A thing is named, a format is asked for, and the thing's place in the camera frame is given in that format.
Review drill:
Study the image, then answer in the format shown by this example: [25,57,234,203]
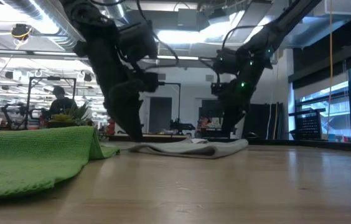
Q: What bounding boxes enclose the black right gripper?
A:
[211,45,273,138]

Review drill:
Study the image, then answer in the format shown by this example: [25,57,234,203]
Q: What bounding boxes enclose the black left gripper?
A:
[73,29,161,141]

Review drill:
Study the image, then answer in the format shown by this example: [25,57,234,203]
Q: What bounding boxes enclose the light grey microfiber towel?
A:
[128,138,250,160]

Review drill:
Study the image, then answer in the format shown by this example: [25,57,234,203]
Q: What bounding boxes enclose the green microfiber towel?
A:
[0,125,121,200]

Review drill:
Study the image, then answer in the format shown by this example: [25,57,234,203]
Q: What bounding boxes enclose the black folded panels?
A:
[245,101,284,140]

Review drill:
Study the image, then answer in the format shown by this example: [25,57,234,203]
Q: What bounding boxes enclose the grey door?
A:
[149,96,173,135]

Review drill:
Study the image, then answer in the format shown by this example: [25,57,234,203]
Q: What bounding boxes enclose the potted succulent plant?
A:
[46,102,95,129]

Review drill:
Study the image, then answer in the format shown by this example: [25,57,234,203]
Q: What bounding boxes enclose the person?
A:
[45,85,77,118]

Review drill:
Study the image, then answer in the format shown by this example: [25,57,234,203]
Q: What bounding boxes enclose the black perforated cart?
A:
[288,108,326,141]

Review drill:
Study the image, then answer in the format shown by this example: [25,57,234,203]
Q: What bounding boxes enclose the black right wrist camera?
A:
[212,50,245,75]

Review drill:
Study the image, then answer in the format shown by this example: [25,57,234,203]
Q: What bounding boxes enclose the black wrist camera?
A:
[118,21,159,62]
[212,50,245,75]

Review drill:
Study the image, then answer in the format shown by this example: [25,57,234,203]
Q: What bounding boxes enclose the black aluminium table frame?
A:
[100,133,351,154]

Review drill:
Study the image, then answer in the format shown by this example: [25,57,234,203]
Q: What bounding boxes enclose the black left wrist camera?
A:
[118,21,159,62]

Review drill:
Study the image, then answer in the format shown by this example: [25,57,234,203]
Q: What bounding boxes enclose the black ceiling cable reel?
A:
[11,23,33,41]

